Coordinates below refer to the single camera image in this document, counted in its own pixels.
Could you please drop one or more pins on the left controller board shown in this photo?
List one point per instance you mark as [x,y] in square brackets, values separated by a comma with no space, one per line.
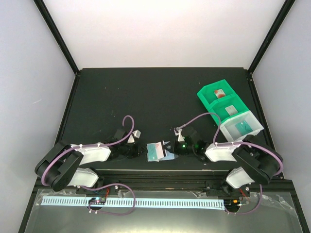
[97,201]

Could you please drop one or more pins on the left frame post black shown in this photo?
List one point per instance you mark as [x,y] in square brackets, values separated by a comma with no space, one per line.
[41,6]

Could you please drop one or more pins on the black aluminium rail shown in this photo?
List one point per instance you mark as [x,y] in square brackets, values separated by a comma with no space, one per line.
[164,180]

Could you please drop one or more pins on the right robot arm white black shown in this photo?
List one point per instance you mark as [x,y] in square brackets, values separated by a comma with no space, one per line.
[256,163]

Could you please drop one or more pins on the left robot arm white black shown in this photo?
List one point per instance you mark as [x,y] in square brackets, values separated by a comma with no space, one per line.
[62,165]

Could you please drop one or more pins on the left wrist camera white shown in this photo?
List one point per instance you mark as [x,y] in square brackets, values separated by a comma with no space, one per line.
[134,136]

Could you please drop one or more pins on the right frame post black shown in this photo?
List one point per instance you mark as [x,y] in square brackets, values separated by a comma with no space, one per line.
[282,14]

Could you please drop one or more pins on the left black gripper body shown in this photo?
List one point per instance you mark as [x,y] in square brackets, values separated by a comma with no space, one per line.
[129,152]

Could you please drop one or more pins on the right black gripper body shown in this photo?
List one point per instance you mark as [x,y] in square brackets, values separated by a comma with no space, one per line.
[183,149]

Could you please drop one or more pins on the green bin middle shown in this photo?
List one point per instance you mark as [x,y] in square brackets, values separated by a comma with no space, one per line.
[219,106]

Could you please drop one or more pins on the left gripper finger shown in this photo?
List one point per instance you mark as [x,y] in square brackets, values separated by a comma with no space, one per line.
[143,152]
[142,147]

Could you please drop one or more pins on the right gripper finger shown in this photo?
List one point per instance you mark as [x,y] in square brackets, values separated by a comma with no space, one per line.
[168,146]
[168,153]

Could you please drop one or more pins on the black card holder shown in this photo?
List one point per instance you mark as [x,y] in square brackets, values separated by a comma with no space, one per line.
[165,158]

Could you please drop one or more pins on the white slotted cable duct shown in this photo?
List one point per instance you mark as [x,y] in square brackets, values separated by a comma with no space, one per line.
[138,202]

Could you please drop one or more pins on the controller board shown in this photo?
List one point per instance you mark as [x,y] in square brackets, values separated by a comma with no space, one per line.
[97,201]
[235,202]

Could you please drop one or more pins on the white translucent bin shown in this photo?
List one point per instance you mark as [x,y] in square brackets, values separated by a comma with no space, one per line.
[231,133]

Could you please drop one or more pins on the green bin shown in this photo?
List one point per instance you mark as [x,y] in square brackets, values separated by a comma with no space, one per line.
[219,106]
[210,93]

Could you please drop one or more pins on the green bin far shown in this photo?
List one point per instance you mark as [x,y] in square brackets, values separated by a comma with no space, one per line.
[210,93]

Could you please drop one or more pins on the grey card in bin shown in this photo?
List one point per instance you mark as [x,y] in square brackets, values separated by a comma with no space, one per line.
[231,110]

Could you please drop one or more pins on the teal credit card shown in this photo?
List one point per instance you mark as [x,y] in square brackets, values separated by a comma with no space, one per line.
[243,127]
[152,153]

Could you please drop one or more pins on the red white card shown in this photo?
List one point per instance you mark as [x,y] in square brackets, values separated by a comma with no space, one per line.
[219,93]

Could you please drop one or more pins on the right controller board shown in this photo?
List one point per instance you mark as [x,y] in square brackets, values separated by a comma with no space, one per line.
[235,202]

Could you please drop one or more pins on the white card black stripe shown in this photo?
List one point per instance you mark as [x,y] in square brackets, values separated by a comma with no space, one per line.
[159,150]

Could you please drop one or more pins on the frame post black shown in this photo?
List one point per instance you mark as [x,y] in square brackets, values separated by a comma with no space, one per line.
[282,14]
[41,6]

